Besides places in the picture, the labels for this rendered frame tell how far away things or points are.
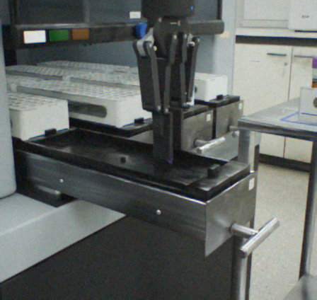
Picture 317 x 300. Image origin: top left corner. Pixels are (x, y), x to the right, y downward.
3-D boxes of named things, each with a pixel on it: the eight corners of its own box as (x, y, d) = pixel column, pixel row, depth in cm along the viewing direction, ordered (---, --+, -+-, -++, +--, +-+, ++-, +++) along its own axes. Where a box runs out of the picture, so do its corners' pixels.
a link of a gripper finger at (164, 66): (178, 32, 60) (173, 32, 59) (172, 114, 62) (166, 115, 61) (156, 32, 62) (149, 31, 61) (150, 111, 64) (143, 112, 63)
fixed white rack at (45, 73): (-6, 89, 126) (-9, 68, 124) (23, 85, 134) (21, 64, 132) (64, 101, 109) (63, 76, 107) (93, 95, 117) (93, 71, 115)
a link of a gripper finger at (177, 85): (158, 32, 63) (164, 30, 64) (164, 107, 67) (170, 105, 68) (181, 32, 60) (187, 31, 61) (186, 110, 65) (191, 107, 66)
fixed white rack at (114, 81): (69, 102, 108) (68, 76, 106) (98, 96, 116) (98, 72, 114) (168, 119, 91) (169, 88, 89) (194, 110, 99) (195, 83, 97)
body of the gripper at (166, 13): (164, -11, 65) (164, 53, 68) (127, -14, 58) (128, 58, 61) (209, -13, 61) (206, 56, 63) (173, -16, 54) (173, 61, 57)
